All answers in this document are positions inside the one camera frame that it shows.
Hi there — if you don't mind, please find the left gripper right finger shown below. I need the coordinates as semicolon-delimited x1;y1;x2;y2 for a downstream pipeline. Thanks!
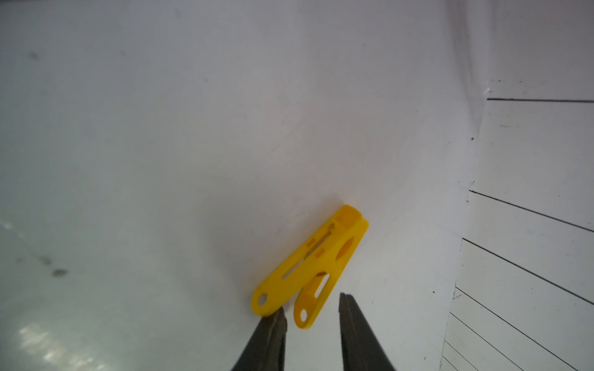
339;293;396;371

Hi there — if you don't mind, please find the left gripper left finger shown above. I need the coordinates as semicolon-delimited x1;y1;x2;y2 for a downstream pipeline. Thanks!
231;307;287;371

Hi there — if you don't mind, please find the yellow clothespin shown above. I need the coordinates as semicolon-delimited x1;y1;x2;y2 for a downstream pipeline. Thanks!
251;205;369;329

